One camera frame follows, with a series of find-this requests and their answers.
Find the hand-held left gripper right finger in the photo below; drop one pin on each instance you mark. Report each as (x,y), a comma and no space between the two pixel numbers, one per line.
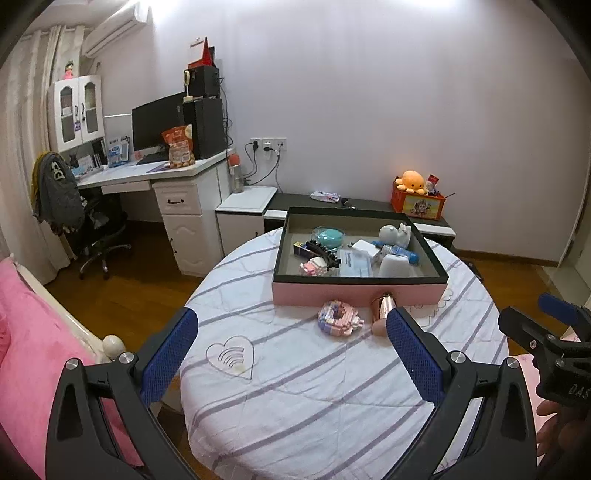
(415,360)

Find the pink bedding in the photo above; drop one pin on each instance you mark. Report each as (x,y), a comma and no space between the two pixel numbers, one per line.
(32,332)

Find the pink flat sheet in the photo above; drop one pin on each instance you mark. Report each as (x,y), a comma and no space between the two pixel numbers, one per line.
(524,378)

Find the blue white carton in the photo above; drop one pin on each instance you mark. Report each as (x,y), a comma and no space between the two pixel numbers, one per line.
(117,151)

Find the white desk with drawers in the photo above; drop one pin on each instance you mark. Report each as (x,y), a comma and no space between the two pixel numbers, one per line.
(184,221)

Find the white rounded case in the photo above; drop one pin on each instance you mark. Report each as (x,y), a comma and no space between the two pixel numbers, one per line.
(393,266)

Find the orange snack bag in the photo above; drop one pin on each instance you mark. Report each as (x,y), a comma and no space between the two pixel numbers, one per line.
(179,150)

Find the black office chair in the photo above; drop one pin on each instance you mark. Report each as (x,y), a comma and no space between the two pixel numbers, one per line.
(104,254)

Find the orange printed crate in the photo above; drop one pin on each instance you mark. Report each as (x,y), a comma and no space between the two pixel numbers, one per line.
(422,205)

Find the black keyboard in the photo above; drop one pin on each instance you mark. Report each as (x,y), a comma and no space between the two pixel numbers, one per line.
(152,159)

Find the small blue bottle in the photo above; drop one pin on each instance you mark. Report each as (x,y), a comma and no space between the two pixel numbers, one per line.
(401,254)

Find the blue white flat packet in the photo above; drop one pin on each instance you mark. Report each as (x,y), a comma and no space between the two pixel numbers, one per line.
(353,265)

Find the white bed frame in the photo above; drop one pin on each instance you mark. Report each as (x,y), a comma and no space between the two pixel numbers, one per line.
(113,345)

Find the white side cabinet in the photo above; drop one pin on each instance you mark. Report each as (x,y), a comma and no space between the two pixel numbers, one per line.
(244,217)

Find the pink doll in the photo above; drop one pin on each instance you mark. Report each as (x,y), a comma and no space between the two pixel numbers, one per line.
(69,71)

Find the pale curtain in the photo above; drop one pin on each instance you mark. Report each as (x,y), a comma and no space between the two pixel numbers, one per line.
(18,138)

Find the teal round case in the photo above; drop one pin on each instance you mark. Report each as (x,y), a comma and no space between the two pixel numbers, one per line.
(328,237)

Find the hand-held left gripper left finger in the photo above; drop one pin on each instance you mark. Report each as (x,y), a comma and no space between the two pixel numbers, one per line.
(168,355)

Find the white plug charger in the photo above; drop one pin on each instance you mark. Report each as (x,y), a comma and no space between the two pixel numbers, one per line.
(268,151)

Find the blue and gold box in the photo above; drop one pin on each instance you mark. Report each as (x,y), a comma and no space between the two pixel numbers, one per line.
(300,249)

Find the pink box with dark rim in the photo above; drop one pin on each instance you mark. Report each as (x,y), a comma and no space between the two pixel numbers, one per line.
(351,293)

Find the black computer tower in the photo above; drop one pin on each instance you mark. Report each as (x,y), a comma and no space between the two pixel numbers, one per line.
(205,129)

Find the white figurine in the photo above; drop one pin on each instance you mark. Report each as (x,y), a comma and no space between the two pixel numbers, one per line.
(392,235)

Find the red paper bag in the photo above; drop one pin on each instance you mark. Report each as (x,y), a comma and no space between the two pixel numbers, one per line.
(203,53)

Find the black computer monitor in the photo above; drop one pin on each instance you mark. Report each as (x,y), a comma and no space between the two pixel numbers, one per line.
(157,124)

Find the white glass-door hutch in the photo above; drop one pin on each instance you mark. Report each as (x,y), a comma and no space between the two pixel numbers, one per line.
(76,115)

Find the black speaker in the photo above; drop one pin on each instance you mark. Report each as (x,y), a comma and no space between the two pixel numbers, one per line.
(205,81)

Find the small red item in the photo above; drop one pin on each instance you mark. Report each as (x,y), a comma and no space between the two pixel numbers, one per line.
(432,183)

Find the orange octopus plush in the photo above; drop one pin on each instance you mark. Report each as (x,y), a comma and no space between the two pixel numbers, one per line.
(411,181)

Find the rose gold cylinder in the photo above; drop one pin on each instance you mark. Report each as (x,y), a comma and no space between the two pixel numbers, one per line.
(382,307)

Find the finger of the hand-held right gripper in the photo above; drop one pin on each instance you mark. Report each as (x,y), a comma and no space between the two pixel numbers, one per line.
(558,309)
(521,330)

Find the person's right hand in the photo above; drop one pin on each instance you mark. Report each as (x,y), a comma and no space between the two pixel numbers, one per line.
(547,415)

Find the pink white brick model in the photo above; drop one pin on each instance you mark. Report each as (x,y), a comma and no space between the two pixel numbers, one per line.
(311,266)

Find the white charger block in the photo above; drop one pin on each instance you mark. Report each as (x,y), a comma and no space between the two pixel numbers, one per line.
(364,248)

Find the white air conditioner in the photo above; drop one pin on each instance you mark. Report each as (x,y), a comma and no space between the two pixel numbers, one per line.
(115,30)

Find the black handheld device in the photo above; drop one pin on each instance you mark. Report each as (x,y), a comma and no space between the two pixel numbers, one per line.
(347,202)

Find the white printed packet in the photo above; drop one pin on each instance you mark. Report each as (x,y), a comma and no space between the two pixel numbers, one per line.
(324,195)

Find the white wall socket strip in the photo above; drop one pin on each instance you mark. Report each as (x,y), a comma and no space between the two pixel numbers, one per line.
(279,144)

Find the clear bottle with red cap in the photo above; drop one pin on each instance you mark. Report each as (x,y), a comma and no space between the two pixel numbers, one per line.
(236,177)

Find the black hair claw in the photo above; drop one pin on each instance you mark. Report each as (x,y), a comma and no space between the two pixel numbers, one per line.
(323,253)

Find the grey hooded garment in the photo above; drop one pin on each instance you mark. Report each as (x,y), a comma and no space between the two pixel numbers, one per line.
(57,194)

